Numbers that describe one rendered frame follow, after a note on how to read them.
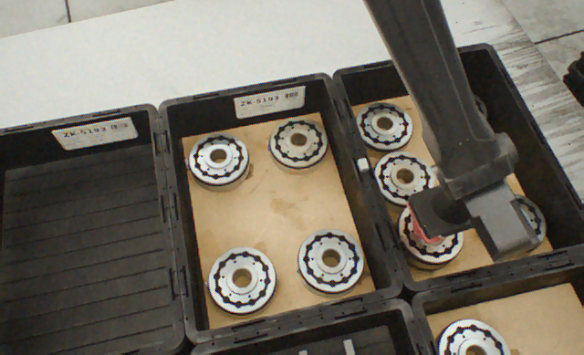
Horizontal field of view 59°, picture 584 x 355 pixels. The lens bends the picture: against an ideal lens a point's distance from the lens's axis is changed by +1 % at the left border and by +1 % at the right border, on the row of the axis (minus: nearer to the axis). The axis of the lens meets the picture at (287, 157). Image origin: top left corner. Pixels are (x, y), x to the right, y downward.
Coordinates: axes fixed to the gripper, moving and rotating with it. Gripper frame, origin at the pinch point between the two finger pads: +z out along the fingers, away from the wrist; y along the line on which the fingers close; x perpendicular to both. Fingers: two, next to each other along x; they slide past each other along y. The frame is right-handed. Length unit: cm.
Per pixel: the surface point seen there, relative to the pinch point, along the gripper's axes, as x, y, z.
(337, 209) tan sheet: 9.5, -10.8, 7.0
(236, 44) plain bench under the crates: 62, -13, 23
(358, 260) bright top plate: -0.5, -11.9, 3.7
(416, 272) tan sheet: -4.7, -3.1, 6.0
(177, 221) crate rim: 12.3, -36.5, -1.9
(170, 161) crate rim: 22.3, -35.2, -1.4
